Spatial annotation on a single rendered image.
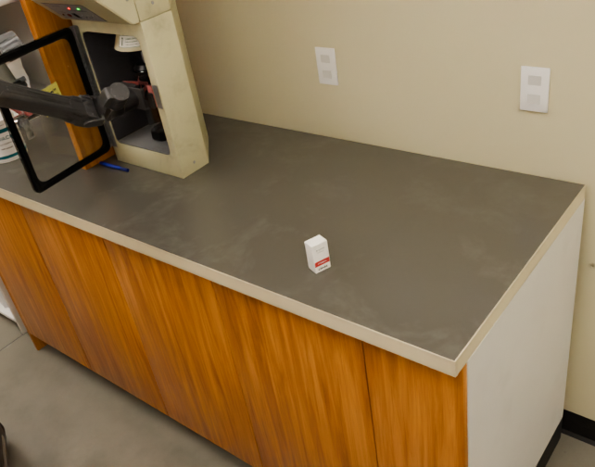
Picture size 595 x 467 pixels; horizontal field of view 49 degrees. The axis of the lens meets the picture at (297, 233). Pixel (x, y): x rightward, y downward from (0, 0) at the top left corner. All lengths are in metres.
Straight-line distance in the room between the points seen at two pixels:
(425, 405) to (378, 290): 0.26
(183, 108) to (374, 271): 0.81
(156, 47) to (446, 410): 1.19
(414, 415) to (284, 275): 0.42
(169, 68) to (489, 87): 0.87
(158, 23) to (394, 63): 0.65
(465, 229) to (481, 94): 0.40
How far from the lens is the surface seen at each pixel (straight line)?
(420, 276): 1.44
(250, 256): 1.58
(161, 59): 1.91
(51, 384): 2.95
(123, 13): 1.83
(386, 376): 1.44
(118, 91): 1.93
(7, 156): 2.50
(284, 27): 2.10
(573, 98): 1.73
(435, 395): 1.39
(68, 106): 1.89
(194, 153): 2.03
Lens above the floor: 1.82
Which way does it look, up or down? 33 degrees down
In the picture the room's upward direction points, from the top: 10 degrees counter-clockwise
